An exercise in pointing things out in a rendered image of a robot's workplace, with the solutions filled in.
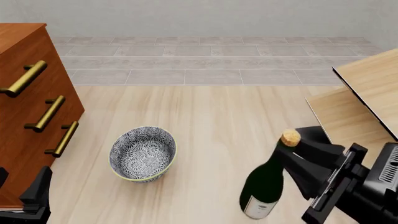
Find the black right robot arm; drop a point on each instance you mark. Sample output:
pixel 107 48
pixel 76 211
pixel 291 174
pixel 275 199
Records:
pixel 373 200

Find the dark green wine bottle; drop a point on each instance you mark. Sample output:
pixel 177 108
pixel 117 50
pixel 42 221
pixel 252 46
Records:
pixel 264 182

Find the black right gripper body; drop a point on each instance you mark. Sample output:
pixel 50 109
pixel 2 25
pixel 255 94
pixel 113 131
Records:
pixel 339 182

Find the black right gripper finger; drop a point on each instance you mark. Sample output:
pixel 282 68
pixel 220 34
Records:
pixel 323 151
pixel 306 177

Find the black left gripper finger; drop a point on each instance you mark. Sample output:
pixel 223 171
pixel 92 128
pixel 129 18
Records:
pixel 2 176
pixel 38 189

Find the brown wooden cabinet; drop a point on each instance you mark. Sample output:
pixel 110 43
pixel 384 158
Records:
pixel 18 46

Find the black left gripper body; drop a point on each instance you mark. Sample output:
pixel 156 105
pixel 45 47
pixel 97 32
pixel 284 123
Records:
pixel 28 215

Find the blue white patterned bowl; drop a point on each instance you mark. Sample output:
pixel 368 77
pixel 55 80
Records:
pixel 141 156

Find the pale wooden wine rack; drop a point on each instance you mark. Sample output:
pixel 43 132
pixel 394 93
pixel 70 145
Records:
pixel 370 79

